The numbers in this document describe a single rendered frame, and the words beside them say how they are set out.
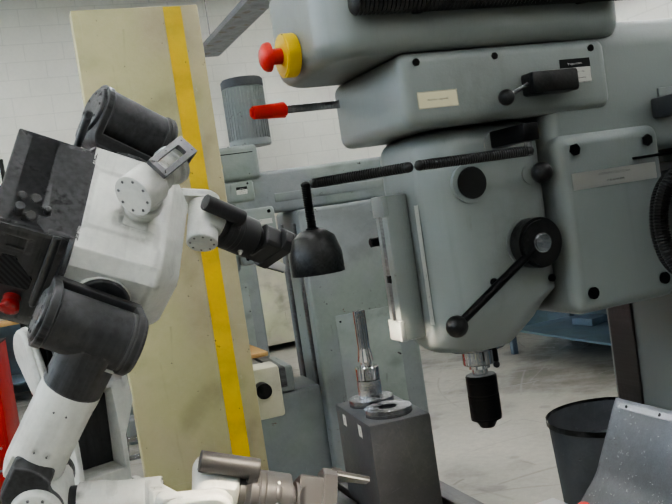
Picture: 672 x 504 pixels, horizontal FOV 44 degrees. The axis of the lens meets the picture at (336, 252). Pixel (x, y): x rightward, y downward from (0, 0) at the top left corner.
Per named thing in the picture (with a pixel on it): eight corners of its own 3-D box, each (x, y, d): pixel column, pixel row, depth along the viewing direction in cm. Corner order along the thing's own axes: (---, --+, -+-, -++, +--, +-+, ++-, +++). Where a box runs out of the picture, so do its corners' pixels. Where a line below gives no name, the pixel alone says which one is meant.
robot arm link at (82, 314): (23, 385, 117) (62, 302, 114) (26, 356, 125) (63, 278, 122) (102, 409, 121) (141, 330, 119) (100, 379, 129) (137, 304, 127)
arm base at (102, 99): (63, 159, 146) (93, 140, 138) (81, 96, 151) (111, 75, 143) (137, 192, 155) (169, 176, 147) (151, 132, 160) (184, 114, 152)
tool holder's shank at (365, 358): (375, 363, 167) (367, 308, 166) (372, 366, 164) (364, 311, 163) (360, 364, 167) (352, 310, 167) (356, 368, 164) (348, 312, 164)
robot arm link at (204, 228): (222, 265, 178) (176, 247, 172) (223, 223, 184) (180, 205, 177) (254, 242, 171) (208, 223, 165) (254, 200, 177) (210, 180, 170)
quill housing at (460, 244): (458, 364, 112) (425, 128, 110) (393, 348, 131) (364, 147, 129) (573, 337, 119) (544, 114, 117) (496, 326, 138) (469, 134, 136)
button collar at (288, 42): (291, 73, 111) (284, 28, 111) (277, 82, 117) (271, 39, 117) (305, 72, 112) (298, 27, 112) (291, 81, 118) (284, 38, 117)
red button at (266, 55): (266, 69, 111) (262, 39, 111) (258, 75, 115) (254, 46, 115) (289, 67, 112) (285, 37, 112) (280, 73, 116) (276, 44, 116)
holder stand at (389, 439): (383, 527, 150) (367, 419, 149) (347, 492, 171) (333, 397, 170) (444, 511, 153) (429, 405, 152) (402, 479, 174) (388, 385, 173)
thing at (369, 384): (384, 393, 167) (381, 367, 167) (380, 399, 163) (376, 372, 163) (362, 395, 169) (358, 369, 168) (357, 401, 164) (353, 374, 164)
